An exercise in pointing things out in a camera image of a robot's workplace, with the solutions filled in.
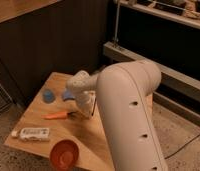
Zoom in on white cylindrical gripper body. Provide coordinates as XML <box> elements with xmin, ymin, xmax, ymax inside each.
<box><xmin>75</xmin><ymin>92</ymin><xmax>95</xmax><ymax>118</ymax></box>

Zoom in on black whiteboard eraser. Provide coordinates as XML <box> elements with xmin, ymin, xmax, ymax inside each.
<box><xmin>89</xmin><ymin>99</ymin><xmax>96</xmax><ymax>117</ymax></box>

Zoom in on red plastic bowl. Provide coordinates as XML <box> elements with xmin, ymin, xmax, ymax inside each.
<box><xmin>49</xmin><ymin>139</ymin><xmax>79</xmax><ymax>171</ymax></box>

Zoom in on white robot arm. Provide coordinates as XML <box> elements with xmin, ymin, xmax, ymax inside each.
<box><xmin>66</xmin><ymin>60</ymin><xmax>168</xmax><ymax>171</ymax></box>

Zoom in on orange toy carrot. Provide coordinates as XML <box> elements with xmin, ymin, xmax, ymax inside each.
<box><xmin>43</xmin><ymin>111</ymin><xmax>76</xmax><ymax>120</ymax></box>

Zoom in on blue plastic cup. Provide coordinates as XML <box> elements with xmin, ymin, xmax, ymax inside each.
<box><xmin>42</xmin><ymin>89</ymin><xmax>55</xmax><ymax>103</ymax></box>

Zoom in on white tube with label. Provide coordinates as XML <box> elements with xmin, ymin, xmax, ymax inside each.
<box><xmin>11</xmin><ymin>127</ymin><xmax>50</xmax><ymax>141</ymax></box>

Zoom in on grey metal shelf rack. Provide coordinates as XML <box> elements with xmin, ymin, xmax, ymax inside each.
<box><xmin>103</xmin><ymin>0</ymin><xmax>200</xmax><ymax>126</ymax></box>

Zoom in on wooden countertop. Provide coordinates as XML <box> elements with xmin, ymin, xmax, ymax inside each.
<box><xmin>0</xmin><ymin>0</ymin><xmax>60</xmax><ymax>23</ymax></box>

